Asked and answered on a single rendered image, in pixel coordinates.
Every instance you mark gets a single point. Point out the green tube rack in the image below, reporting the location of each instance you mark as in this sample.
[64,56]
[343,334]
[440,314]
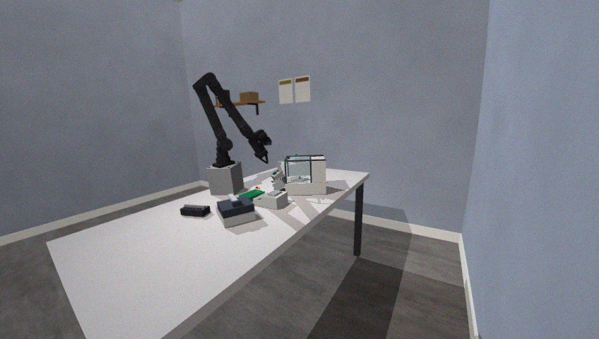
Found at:
[252,194]

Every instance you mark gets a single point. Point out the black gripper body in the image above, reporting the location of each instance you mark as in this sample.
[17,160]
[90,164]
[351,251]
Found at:
[258,153]

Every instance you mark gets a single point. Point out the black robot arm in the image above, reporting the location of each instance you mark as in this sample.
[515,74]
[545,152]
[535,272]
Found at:
[225,144]

